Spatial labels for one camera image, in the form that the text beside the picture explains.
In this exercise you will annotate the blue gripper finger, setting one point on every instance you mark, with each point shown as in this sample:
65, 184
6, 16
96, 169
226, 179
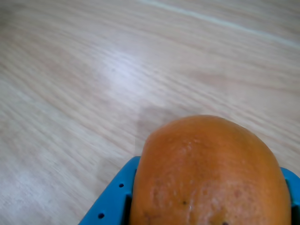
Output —
112, 199
294, 194

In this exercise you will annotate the plain orange fruit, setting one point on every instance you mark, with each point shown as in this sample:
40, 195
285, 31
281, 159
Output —
206, 173

